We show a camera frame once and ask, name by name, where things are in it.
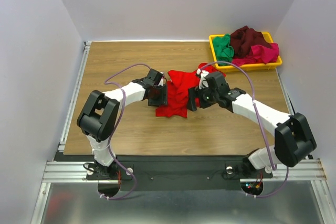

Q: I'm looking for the red t shirt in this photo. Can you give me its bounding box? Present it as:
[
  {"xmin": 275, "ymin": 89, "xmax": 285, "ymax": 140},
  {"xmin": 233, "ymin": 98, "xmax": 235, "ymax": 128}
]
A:
[{"xmin": 155, "ymin": 62, "xmax": 226, "ymax": 119}]

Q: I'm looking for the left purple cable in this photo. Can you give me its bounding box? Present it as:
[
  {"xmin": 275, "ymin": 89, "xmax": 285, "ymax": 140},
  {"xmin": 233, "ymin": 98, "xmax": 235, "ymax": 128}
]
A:
[{"xmin": 99, "ymin": 62, "xmax": 163, "ymax": 200}]

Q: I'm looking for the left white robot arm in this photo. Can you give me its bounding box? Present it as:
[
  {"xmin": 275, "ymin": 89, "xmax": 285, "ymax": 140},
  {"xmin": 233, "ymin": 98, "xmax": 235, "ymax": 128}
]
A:
[{"xmin": 77, "ymin": 69, "xmax": 167, "ymax": 179}]

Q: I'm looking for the maroon t shirt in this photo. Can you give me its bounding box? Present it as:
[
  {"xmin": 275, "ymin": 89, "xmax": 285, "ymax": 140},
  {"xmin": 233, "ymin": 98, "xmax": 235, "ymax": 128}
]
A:
[{"xmin": 230, "ymin": 26, "xmax": 271, "ymax": 59}]

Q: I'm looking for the purple cable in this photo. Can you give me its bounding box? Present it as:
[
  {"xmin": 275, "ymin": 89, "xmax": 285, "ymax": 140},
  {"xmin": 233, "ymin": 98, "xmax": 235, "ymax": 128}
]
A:
[
  {"xmin": 99, "ymin": 62, "xmax": 163, "ymax": 200},
  {"xmin": 199, "ymin": 61, "xmax": 290, "ymax": 199}
]

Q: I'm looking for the green t shirt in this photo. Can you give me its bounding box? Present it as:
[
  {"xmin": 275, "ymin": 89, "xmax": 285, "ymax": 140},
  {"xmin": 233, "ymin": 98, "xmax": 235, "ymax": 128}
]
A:
[{"xmin": 212, "ymin": 34, "xmax": 235, "ymax": 62}]

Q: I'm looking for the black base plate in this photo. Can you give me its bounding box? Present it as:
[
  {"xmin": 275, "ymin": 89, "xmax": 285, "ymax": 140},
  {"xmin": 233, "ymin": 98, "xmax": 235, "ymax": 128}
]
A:
[{"xmin": 54, "ymin": 153, "xmax": 272, "ymax": 197}]

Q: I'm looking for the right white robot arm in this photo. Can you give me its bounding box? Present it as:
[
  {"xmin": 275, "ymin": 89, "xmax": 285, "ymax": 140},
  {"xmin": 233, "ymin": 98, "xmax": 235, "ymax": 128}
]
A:
[{"xmin": 187, "ymin": 69, "xmax": 317, "ymax": 177}]

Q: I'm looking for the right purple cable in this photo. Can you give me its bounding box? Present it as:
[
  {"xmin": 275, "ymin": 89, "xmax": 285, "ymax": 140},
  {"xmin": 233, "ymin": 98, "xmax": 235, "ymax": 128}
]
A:
[{"xmin": 199, "ymin": 61, "xmax": 290, "ymax": 199}]

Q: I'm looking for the magenta t shirt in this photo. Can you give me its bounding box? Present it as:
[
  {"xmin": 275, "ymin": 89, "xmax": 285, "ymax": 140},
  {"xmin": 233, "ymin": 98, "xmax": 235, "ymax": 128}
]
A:
[{"xmin": 232, "ymin": 43, "xmax": 280, "ymax": 66}]

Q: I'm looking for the aluminium frame rail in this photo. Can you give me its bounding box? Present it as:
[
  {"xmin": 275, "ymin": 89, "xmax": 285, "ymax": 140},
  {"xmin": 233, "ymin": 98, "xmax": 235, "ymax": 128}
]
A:
[{"xmin": 42, "ymin": 41, "xmax": 91, "ymax": 183}]

